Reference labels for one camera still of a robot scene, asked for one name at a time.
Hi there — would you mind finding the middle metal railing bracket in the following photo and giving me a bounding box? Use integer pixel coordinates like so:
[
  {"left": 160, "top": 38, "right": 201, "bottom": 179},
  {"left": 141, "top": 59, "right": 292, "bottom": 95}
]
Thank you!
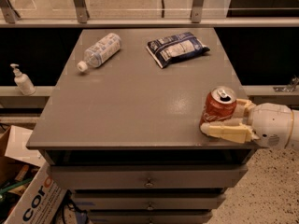
[{"left": 73, "top": 0, "right": 90, "bottom": 23}]

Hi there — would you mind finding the clear plastic water bottle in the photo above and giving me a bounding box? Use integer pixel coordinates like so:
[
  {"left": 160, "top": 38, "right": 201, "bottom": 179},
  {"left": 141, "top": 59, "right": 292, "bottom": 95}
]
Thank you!
[{"left": 77, "top": 33, "right": 121, "bottom": 72}]

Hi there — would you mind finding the red Coca-Cola can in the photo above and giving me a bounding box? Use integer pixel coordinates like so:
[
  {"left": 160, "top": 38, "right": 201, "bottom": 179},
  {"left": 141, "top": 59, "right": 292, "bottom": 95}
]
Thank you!
[{"left": 200, "top": 86, "right": 236, "bottom": 125}]

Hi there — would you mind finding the metal clamp on ledge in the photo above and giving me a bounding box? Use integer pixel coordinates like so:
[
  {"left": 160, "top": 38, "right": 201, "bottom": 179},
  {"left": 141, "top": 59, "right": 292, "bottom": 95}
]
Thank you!
[{"left": 274, "top": 76, "right": 299, "bottom": 92}]

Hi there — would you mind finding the blue chip bag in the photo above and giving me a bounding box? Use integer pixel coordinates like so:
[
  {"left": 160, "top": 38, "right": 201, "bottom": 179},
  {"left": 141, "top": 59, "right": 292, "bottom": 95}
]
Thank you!
[{"left": 146, "top": 32, "right": 210, "bottom": 69}]

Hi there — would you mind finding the cardboard box with lettering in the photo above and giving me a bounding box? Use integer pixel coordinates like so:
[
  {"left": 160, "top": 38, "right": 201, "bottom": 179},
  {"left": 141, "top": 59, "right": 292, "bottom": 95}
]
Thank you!
[{"left": 0, "top": 126, "right": 65, "bottom": 224}]

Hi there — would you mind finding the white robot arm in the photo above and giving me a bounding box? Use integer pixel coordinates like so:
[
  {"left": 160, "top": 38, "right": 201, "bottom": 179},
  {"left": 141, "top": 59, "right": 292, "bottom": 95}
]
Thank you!
[{"left": 200, "top": 99, "right": 299, "bottom": 150}]

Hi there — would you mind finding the grey drawer cabinet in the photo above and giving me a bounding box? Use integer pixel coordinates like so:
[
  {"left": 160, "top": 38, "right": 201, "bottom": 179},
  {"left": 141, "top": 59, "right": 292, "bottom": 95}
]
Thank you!
[{"left": 28, "top": 28, "right": 256, "bottom": 215}]

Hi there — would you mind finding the metal railing bracket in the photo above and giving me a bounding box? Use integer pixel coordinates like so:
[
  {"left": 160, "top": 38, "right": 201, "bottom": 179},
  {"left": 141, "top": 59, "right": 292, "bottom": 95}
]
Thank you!
[
  {"left": 0, "top": 0, "right": 20, "bottom": 24},
  {"left": 191, "top": 0, "right": 204, "bottom": 23},
  {"left": 73, "top": 0, "right": 90, "bottom": 23}
]

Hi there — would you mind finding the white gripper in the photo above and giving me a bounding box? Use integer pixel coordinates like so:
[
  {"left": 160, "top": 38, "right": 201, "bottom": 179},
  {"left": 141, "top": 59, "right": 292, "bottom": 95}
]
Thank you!
[{"left": 200, "top": 99, "right": 294, "bottom": 148}]

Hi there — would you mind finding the right metal railing bracket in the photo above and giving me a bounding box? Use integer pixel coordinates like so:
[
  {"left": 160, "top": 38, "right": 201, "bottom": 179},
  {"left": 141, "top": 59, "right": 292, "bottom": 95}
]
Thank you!
[{"left": 191, "top": 0, "right": 204, "bottom": 23}]

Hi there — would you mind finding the white pump dispenser bottle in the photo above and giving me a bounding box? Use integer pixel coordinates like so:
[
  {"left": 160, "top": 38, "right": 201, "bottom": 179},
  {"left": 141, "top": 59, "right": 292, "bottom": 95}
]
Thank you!
[{"left": 10, "top": 63, "right": 36, "bottom": 95}]

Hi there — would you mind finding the bottom grey drawer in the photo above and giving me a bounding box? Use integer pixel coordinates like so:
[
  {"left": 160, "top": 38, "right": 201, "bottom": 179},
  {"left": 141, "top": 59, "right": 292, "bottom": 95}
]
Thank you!
[{"left": 89, "top": 211, "right": 212, "bottom": 224}]

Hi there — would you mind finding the left metal railing bracket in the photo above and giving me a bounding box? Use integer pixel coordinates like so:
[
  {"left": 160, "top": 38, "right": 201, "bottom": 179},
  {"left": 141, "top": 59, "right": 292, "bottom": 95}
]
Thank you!
[{"left": 0, "top": 0, "right": 20, "bottom": 24}]

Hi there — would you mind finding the top grey drawer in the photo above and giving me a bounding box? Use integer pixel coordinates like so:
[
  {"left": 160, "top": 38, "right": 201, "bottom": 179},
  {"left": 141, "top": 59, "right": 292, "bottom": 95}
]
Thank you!
[{"left": 50, "top": 164, "right": 248, "bottom": 189}]

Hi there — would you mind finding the grey drawer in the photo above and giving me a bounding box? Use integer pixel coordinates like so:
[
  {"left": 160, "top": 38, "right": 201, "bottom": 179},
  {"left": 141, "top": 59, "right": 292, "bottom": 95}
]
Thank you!
[
  {"left": 50, "top": 164, "right": 248, "bottom": 189},
  {"left": 89, "top": 211, "right": 212, "bottom": 224},
  {"left": 72, "top": 193, "right": 225, "bottom": 210}
]

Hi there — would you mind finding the middle grey drawer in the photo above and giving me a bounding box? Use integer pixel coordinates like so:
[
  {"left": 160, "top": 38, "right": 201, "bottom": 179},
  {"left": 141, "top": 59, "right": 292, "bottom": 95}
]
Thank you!
[{"left": 72, "top": 193, "right": 225, "bottom": 210}]

